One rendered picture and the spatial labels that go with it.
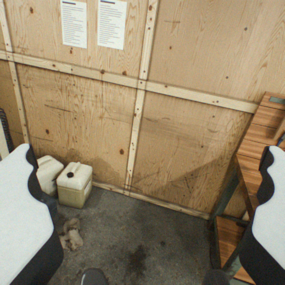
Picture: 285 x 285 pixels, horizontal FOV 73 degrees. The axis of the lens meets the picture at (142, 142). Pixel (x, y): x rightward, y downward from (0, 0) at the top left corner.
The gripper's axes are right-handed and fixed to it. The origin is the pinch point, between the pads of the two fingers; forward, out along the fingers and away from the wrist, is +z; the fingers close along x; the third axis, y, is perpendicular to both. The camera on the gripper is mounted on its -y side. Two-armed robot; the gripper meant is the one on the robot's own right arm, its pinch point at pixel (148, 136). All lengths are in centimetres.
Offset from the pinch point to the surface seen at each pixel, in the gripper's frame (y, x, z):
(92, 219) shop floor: 153, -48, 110
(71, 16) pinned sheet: -13, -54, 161
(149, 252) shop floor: 160, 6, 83
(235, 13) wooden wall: -14, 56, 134
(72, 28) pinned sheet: -5, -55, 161
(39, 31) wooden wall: -3, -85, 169
